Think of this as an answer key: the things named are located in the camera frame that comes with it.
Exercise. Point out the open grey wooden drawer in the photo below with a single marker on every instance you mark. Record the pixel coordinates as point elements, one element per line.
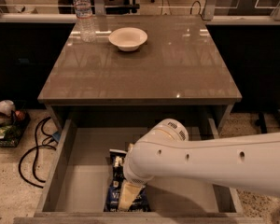
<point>81,172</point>

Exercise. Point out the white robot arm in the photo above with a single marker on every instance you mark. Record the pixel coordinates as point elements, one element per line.
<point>250,162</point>

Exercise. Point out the clear plastic water bottle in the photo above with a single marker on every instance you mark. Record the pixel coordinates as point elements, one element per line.
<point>85,20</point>

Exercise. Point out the black stand with wheel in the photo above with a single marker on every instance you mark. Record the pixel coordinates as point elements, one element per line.
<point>261,122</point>

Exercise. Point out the grey counter cabinet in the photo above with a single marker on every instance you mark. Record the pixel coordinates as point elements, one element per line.
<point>179,64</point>

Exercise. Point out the basket of assorted items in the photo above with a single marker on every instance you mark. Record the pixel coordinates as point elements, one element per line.
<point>13,123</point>

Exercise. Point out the blue Kettle chip bag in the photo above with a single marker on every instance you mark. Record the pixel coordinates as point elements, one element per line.
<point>140,203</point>

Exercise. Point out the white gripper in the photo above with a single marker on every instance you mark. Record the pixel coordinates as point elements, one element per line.
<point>134,178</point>

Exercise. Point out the white ceramic bowl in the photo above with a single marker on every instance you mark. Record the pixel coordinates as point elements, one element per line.
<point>128,38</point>

